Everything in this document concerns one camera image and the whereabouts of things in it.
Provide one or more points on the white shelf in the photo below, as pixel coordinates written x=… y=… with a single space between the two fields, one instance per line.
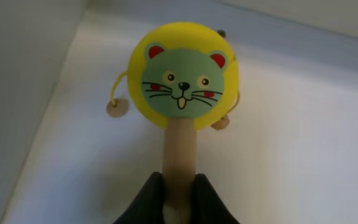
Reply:
x=291 y=140

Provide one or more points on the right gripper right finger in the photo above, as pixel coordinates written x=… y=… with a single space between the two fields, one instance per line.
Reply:
x=210 y=208

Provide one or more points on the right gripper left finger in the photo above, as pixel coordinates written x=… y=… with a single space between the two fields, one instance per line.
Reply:
x=148 y=205

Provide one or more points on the yellow rattle drum toy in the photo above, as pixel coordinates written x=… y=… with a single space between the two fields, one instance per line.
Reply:
x=182 y=84

